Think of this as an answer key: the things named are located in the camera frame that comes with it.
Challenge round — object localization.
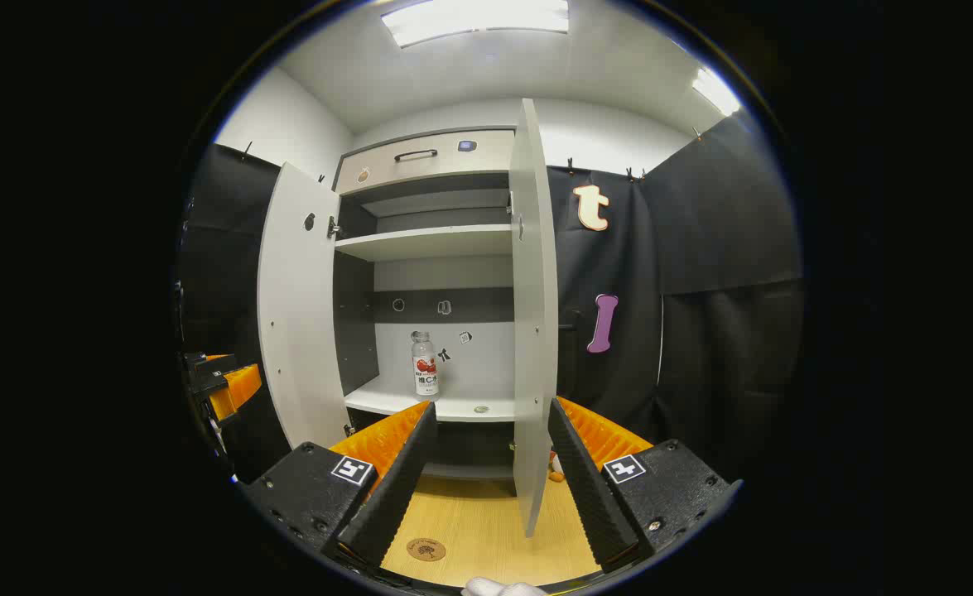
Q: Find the grey cabinet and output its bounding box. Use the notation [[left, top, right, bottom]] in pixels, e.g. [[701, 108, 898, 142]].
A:
[[333, 126, 537, 481]]

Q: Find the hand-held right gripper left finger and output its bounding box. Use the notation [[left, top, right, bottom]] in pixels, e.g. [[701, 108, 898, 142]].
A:
[[238, 401, 439, 572]]

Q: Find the small ceiling light panel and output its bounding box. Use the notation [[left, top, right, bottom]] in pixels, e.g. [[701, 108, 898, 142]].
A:
[[691, 66, 742, 117]]

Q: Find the grey cabinet door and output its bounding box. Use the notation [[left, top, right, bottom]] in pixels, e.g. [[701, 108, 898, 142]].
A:
[[256, 161, 353, 452], [507, 98, 560, 539]]

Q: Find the large ceiling light panel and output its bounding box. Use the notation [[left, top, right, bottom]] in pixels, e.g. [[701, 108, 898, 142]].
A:
[[380, 0, 571, 48]]

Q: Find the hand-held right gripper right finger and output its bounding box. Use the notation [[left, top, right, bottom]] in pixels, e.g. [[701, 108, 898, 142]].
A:
[[547, 396, 742, 574]]

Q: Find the grey cabinet drawer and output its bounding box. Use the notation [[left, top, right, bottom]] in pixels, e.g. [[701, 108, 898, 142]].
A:
[[335, 128, 517, 195]]

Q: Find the black backdrop cloth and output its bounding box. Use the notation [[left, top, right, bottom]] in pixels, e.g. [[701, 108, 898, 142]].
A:
[[176, 112, 803, 489]]

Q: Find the clear bottle with red label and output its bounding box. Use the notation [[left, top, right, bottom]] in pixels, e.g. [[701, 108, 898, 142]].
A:
[[411, 331, 441, 398]]

